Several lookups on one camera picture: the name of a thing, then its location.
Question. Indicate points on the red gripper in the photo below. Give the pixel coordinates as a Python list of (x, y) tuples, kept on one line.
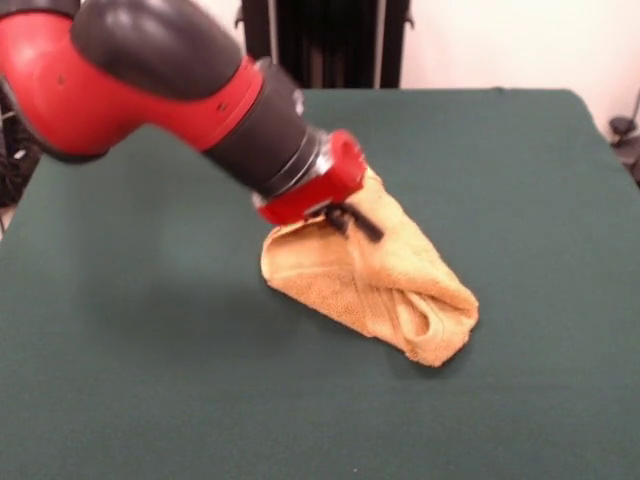
[(320, 200)]

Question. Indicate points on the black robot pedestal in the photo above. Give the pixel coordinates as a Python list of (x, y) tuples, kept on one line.
[(340, 40)]

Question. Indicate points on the orange terry towel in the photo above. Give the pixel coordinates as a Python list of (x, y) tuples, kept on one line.
[(415, 280)]

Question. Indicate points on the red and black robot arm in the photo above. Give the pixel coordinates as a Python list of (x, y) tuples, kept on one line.
[(150, 75)]

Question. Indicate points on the dark green table cloth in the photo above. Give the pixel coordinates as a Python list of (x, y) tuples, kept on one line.
[(150, 350)]

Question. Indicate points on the black stand base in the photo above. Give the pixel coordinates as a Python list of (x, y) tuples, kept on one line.
[(621, 126)]

